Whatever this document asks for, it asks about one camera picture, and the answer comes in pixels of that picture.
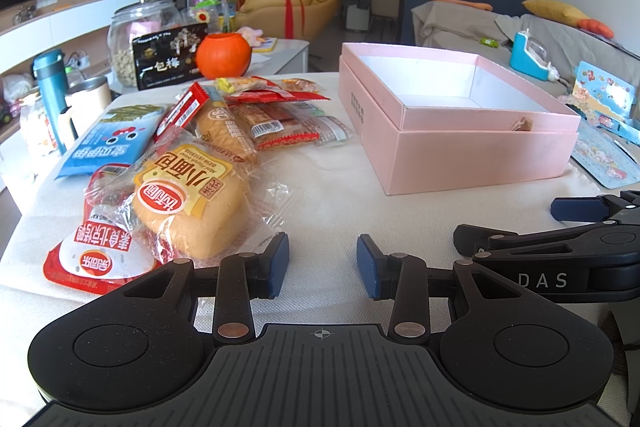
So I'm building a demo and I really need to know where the teal thermos bottle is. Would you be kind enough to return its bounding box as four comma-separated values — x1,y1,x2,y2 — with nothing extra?
32,49,68,155

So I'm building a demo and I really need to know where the small yellow snack sachet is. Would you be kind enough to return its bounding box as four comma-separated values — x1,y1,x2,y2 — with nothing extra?
215,77,268,95

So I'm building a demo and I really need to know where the yellow sofa with red ribbon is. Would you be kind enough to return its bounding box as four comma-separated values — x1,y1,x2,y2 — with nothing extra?
235,0,341,42

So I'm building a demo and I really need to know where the yellow cushion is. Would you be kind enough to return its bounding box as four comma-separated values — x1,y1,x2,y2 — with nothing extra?
522,0,589,27

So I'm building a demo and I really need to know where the small round bread packet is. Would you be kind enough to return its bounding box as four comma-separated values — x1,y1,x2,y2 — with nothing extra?
85,127,294,267

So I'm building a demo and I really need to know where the grey covered couch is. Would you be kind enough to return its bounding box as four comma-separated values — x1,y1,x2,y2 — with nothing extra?
410,0,640,128

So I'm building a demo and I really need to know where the white coffee table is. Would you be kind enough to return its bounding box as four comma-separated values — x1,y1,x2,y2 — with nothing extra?
106,37,312,96

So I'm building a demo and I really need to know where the red roast duck snack packet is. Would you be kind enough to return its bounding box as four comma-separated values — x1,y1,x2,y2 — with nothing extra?
43,164,158,295

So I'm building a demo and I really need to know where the glass jar with nuts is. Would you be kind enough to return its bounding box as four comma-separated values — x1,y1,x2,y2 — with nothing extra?
107,0,183,88

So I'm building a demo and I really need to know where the pink plush toy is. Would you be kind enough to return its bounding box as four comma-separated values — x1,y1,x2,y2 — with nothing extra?
236,26,266,48

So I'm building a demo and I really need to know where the black plum gift box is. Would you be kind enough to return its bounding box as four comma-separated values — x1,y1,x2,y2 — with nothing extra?
132,23,208,91

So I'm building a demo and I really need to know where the blue cartoon puzzle board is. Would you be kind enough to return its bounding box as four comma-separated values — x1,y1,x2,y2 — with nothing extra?
572,121,639,190

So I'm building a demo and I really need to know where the orange pumpkin bucket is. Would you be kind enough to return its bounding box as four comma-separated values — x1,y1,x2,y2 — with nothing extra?
195,32,252,79

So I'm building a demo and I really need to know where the blue seaweed snack bag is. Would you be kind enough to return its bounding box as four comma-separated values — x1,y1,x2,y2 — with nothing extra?
56,104,168,179

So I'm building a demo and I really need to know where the red wafer snack packet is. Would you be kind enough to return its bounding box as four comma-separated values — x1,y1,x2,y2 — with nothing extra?
224,89,328,104

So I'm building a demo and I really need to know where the blue toy on couch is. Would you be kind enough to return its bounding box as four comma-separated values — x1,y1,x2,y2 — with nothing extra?
510,29,560,82

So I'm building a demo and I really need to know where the red barcode snack bar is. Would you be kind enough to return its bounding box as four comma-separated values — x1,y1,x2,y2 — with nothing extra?
153,82,210,142

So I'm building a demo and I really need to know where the long bread loaf packet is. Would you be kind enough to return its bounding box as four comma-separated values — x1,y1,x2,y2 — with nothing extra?
194,101,259,165

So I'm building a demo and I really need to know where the pink cardboard box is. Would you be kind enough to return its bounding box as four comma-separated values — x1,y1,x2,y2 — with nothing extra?
338,42,580,195

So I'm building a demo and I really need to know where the cracker biscuit packet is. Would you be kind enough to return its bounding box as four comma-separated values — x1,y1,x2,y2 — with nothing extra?
230,102,350,150

